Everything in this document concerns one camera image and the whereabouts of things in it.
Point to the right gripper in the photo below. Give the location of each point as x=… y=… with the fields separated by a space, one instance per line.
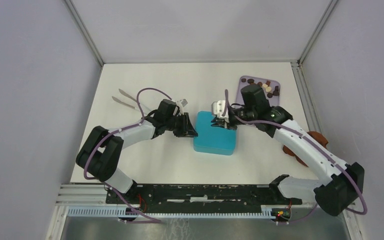
x=223 y=123

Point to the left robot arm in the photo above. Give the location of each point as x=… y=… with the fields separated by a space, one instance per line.
x=100 y=154

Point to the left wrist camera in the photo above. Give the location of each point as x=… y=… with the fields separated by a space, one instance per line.
x=181 y=105

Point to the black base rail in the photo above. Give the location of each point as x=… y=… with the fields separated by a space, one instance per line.
x=202 y=199

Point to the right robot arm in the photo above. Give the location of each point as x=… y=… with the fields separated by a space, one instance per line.
x=339 y=185

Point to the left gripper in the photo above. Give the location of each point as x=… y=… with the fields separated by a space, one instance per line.
x=187 y=129

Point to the teal tin lid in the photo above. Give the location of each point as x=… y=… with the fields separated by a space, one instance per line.
x=213 y=140

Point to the lilac plastic tray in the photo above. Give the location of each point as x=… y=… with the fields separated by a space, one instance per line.
x=270 y=87

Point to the metal tongs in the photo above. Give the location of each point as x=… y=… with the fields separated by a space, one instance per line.
x=129 y=101

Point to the white cable duct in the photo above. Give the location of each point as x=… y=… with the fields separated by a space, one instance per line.
x=121 y=212

